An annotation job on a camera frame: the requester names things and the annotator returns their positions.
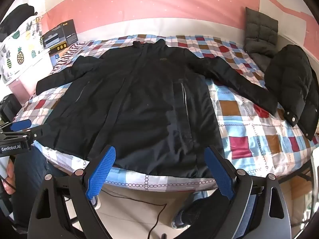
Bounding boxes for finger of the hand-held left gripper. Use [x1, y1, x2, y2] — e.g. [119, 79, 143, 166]
[0, 119, 32, 133]
[24, 125, 51, 140]

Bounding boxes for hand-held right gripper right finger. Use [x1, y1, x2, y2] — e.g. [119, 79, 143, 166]
[204, 146, 292, 239]

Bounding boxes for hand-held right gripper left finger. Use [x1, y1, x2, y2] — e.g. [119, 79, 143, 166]
[27, 145, 117, 239]

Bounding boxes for black long jacket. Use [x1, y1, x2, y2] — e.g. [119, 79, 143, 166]
[35, 39, 278, 178]

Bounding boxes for person's left hand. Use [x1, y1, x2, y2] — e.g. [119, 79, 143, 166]
[2, 162, 16, 195]

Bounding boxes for person's leg in jeans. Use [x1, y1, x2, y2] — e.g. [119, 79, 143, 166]
[11, 141, 78, 232]

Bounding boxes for person's dark shoe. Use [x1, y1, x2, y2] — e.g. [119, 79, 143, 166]
[171, 192, 226, 230]

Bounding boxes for pink storage box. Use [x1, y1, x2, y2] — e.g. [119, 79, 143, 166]
[7, 55, 54, 104]

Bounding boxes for checked bed blanket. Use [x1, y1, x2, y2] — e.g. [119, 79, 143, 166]
[15, 33, 319, 192]

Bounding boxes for pineapple print cloth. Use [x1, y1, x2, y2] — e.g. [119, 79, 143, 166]
[0, 12, 46, 82]

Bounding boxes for red and white patterned cloth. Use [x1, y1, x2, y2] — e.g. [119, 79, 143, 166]
[51, 41, 88, 75]

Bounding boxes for orange and blue box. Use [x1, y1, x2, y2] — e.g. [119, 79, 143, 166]
[48, 45, 76, 61]

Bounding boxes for black cardboard box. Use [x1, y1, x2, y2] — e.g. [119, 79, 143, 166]
[41, 19, 79, 50]

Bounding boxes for dark clothing pile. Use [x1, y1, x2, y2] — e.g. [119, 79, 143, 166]
[0, 3, 35, 36]

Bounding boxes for black puffer jacket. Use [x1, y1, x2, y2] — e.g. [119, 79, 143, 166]
[265, 44, 318, 141]

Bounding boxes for grey quilted cushion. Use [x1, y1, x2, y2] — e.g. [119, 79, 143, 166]
[244, 7, 279, 66]

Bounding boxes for black cable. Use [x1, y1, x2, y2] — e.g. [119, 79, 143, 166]
[101, 188, 168, 239]

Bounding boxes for metal bed frame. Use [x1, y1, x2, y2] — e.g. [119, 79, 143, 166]
[275, 152, 316, 187]

